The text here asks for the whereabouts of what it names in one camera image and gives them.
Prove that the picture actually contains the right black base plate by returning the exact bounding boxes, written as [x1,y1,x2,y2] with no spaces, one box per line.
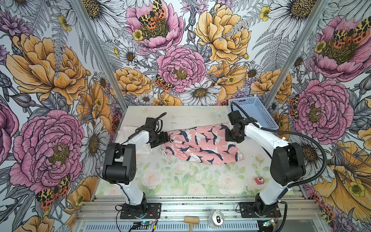
[236,201,281,218]

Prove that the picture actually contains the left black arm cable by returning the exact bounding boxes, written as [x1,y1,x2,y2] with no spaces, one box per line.
[95,112,168,232]

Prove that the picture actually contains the blue plastic laundry basket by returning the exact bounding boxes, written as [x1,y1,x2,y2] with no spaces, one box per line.
[228,96,279,130]

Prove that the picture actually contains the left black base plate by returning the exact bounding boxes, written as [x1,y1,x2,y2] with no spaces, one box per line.
[119,203,162,219]

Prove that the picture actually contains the right black corrugated cable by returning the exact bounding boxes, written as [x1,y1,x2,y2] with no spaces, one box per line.
[230,101,328,232]

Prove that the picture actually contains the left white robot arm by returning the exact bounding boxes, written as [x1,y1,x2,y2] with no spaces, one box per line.
[102,112,170,217]

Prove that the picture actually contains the pink patterned garment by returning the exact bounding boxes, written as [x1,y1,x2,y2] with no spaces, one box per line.
[161,123,244,165]

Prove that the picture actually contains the right green circuit board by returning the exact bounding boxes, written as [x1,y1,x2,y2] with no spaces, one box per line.
[262,219,276,227]

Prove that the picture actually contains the wooden mallet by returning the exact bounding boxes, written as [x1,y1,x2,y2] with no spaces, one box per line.
[184,216,200,232]

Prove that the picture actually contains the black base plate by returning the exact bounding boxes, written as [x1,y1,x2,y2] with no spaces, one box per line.
[119,203,162,219]
[236,201,281,218]

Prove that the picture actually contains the green circuit board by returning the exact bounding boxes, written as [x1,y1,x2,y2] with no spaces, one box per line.
[130,221,157,230]
[262,219,276,227]

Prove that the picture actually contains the left green circuit board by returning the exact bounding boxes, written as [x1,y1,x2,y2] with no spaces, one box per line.
[130,221,157,230]

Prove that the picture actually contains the white printed t-shirt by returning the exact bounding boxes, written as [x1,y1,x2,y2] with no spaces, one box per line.
[115,126,151,155]

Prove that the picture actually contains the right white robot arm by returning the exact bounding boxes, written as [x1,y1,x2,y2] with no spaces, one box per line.
[225,110,306,217]

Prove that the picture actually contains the aluminium front rail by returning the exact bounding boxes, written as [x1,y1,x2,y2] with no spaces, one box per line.
[76,195,323,222]

